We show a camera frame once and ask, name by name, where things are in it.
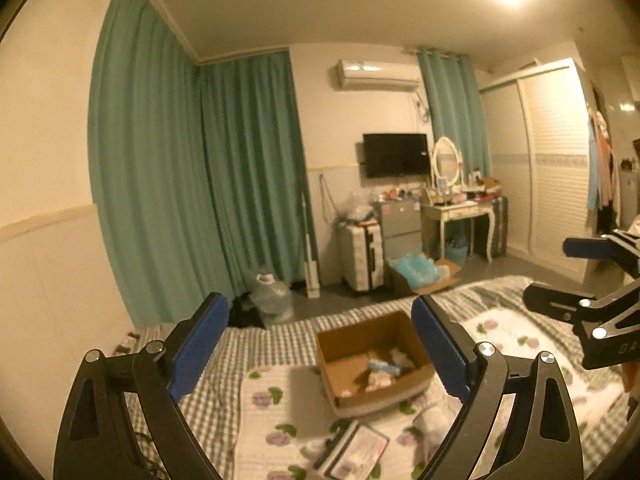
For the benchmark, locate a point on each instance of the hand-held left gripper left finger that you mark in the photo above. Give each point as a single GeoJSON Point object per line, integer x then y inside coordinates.
{"type": "Point", "coordinates": [196, 344]}

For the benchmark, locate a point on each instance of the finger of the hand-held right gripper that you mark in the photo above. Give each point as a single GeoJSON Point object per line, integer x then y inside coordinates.
{"type": "Point", "coordinates": [552, 301]}
{"type": "Point", "coordinates": [585, 247]}

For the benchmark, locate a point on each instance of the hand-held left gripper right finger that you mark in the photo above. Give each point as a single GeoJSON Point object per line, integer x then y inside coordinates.
{"type": "Point", "coordinates": [440, 350]}

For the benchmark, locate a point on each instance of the brown cardboard box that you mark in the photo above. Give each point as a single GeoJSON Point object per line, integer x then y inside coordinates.
{"type": "Point", "coordinates": [350, 340]}

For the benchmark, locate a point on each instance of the white crumpled tissue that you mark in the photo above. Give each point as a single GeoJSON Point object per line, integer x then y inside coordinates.
{"type": "Point", "coordinates": [401, 358]}

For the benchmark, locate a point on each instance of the black bag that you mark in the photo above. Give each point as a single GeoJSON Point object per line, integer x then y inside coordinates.
{"type": "Point", "coordinates": [245, 312]}

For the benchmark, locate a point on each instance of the blue and white packet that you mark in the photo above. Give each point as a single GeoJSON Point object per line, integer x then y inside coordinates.
{"type": "Point", "coordinates": [384, 366]}

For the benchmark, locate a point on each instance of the open floor cardboard box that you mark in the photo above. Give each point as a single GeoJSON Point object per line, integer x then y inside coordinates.
{"type": "Point", "coordinates": [430, 287]}

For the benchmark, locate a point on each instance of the hanging clothes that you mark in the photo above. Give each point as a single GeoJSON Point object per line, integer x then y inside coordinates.
{"type": "Point", "coordinates": [602, 170]}

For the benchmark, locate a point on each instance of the white sliding wardrobe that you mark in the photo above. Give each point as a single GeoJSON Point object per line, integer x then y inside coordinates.
{"type": "Point", "coordinates": [555, 170]}

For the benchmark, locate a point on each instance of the blue plastic bags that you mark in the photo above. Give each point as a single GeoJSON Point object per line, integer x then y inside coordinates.
{"type": "Point", "coordinates": [414, 270]}

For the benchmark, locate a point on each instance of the clear water jug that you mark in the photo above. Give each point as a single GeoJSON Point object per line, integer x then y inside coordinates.
{"type": "Point", "coordinates": [272, 302]}

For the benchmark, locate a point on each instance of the dark striped suitcase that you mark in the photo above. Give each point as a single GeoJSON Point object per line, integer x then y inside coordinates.
{"type": "Point", "coordinates": [499, 227]}

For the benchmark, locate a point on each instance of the blue waste bin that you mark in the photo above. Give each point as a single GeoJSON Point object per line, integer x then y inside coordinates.
{"type": "Point", "coordinates": [456, 252]}

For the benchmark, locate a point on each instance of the floral quilt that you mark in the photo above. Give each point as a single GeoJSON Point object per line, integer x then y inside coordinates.
{"type": "Point", "coordinates": [280, 410]}

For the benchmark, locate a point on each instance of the white suitcase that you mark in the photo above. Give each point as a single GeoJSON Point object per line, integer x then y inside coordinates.
{"type": "Point", "coordinates": [361, 260]}

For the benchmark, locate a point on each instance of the grey small fridge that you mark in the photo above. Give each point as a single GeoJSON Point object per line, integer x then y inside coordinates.
{"type": "Point", "coordinates": [400, 227]}

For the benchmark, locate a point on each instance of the white dressing table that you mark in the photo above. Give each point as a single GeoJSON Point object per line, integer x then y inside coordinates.
{"type": "Point", "coordinates": [452, 210]}

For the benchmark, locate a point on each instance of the white floor mop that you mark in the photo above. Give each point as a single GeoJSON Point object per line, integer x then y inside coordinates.
{"type": "Point", "coordinates": [311, 270]}

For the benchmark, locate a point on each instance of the clear plastic bag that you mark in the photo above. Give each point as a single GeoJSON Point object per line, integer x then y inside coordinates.
{"type": "Point", "coordinates": [357, 209]}

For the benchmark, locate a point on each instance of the white oval vanity mirror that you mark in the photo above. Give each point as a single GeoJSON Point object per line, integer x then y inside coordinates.
{"type": "Point", "coordinates": [446, 160]}

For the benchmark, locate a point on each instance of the teal corner curtain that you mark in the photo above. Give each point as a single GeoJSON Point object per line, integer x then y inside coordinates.
{"type": "Point", "coordinates": [250, 170]}

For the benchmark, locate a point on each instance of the wide teal curtain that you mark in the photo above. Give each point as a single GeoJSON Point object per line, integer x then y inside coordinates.
{"type": "Point", "coordinates": [145, 160]}

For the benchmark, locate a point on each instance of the narrow teal curtain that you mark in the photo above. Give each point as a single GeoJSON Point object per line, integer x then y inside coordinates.
{"type": "Point", "coordinates": [452, 110]}

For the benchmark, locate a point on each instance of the white air conditioner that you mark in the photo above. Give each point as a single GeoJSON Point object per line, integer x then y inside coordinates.
{"type": "Point", "coordinates": [377, 74]}

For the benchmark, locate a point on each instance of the black wall television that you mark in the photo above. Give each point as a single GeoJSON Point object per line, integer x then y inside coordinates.
{"type": "Point", "coordinates": [396, 155]}

